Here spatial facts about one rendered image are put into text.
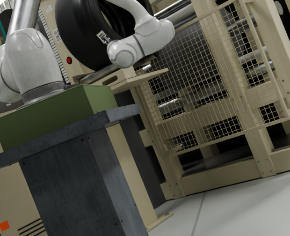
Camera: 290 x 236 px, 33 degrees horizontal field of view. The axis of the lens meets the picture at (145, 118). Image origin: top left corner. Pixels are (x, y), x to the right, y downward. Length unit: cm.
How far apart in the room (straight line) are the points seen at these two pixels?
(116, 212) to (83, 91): 40
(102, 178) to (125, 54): 57
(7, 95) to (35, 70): 23
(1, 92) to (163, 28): 68
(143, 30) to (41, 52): 49
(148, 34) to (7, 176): 113
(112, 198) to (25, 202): 115
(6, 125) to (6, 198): 105
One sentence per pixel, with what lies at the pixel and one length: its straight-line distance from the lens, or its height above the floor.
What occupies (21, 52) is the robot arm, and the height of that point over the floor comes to 94.
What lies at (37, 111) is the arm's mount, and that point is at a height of 73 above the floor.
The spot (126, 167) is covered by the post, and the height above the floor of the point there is 36.
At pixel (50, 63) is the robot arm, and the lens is 173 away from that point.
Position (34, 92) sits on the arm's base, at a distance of 170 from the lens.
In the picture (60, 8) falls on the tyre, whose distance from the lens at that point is 266.
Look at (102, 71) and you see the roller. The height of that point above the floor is 90.
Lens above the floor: 58
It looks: level
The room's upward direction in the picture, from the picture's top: 22 degrees counter-clockwise
